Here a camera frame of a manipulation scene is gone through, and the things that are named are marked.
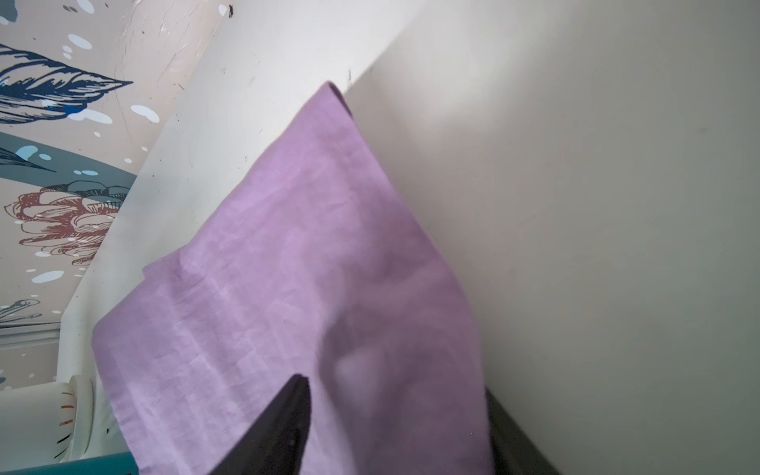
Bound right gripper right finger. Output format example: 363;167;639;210
486;390;560;475

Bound white mug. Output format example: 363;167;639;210
1;375;94;472

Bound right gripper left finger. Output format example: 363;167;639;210
212;374;312;475

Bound purple pants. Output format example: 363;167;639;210
92;83;494;474

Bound teal plastic basket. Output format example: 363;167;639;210
6;452;139;475

